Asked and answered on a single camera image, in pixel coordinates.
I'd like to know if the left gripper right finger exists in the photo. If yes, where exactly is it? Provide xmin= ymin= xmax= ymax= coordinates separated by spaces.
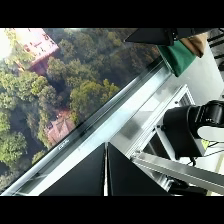
xmin=107 ymin=142 xmax=171 ymax=197

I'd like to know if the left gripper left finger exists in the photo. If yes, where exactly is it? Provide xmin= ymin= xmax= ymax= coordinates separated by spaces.
xmin=39 ymin=142 xmax=107 ymax=197

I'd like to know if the green garment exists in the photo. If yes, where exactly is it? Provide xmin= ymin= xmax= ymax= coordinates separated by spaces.
xmin=156 ymin=39 xmax=198 ymax=78

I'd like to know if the black garment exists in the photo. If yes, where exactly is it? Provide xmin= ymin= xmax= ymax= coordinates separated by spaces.
xmin=124 ymin=27 xmax=214 ymax=47

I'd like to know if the tan garment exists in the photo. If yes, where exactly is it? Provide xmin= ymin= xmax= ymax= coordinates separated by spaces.
xmin=179 ymin=32 xmax=210 ymax=59

